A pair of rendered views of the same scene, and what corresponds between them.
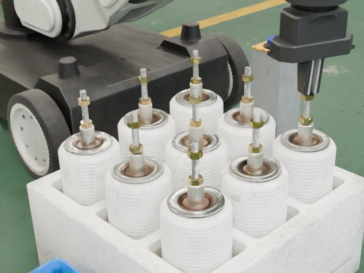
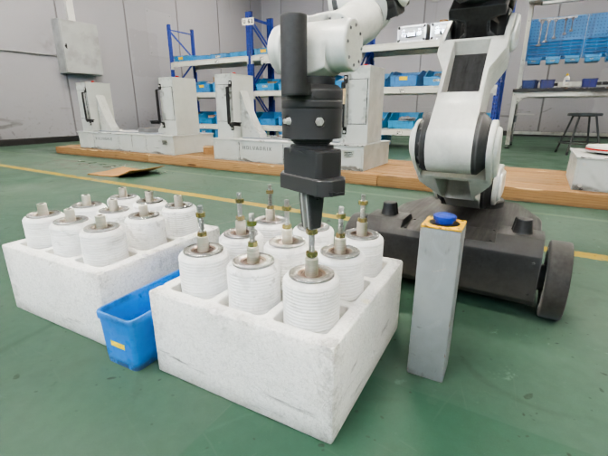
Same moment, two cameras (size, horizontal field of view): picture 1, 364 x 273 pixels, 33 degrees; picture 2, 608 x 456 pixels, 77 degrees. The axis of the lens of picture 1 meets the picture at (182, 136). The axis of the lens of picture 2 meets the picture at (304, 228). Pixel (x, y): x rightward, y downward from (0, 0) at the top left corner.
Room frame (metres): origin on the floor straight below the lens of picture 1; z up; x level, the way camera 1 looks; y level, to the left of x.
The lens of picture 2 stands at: (0.65, -0.73, 0.51)
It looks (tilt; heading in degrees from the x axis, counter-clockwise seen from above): 17 degrees down; 71
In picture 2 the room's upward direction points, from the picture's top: straight up
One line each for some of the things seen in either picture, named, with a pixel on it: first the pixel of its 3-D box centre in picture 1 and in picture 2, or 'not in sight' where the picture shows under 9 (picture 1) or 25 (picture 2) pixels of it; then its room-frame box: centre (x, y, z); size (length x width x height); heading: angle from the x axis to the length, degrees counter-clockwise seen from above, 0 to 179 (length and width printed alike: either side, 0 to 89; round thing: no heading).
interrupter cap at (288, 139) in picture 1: (304, 140); (311, 273); (0.84, -0.19, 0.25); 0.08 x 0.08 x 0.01
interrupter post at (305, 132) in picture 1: (305, 132); (311, 266); (0.84, -0.19, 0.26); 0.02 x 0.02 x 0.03
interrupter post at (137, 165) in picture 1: (137, 162); (241, 227); (0.77, 0.06, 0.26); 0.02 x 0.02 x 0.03
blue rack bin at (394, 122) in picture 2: not in sight; (405, 120); (3.74, 4.03, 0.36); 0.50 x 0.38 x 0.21; 42
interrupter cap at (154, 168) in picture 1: (137, 170); (241, 233); (0.77, 0.06, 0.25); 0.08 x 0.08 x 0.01
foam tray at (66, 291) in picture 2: not in sight; (122, 265); (0.48, 0.38, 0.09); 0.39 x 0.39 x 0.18; 43
